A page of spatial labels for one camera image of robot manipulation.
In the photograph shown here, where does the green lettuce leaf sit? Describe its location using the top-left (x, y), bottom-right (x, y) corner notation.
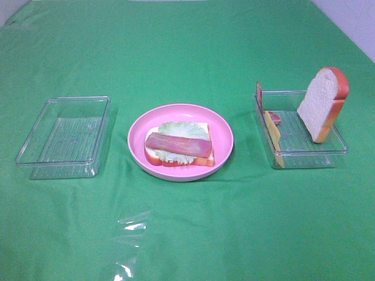
top-left (147, 121), bottom-right (213, 166)

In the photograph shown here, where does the bacon strip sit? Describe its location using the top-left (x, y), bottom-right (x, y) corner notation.
top-left (256, 81), bottom-right (281, 125)
top-left (145, 132), bottom-right (212, 158)

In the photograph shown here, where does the clear right plastic tray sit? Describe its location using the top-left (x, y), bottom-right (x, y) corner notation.
top-left (254, 90), bottom-right (349, 169)

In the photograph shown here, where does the bread slice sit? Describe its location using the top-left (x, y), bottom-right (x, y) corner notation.
top-left (144, 121), bottom-right (214, 167)
top-left (297, 67), bottom-right (349, 143)

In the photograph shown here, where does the clear left plastic tray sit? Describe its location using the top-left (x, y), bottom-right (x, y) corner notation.
top-left (15, 96), bottom-right (110, 180)

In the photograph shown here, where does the clear plastic tray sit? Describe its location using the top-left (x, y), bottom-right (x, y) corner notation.
top-left (254, 90), bottom-right (349, 169)
top-left (15, 96), bottom-right (110, 180)

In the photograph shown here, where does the yellow cheese slice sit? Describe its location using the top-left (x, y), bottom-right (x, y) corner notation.
top-left (264, 111), bottom-right (285, 168)

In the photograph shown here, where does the pink round plate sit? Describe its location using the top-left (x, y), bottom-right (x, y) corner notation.
top-left (127, 104), bottom-right (234, 182)

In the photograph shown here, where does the green tablecloth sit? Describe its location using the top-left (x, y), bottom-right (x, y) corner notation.
top-left (1, 1), bottom-right (374, 280)

